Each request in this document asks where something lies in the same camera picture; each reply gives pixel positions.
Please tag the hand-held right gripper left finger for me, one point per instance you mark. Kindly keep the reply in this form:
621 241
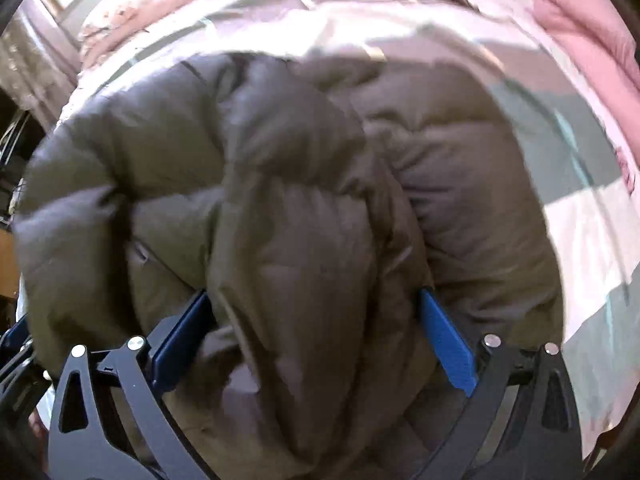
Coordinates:
182 330

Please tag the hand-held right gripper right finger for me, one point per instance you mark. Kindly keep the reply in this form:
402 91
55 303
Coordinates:
447 340

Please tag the pink blanket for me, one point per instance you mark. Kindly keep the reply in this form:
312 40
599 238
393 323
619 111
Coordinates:
585 25

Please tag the dark desk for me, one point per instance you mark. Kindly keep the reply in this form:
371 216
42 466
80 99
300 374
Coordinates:
12 160

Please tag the beige floral lace curtain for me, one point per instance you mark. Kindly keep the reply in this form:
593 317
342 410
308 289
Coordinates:
35 60

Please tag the dark olive hooded puffer jacket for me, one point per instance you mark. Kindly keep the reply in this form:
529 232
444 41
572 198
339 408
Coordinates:
300 185

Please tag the white floral pillow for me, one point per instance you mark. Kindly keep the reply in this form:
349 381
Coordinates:
117 15

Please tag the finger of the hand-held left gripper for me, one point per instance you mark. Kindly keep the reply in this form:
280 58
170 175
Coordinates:
15 365

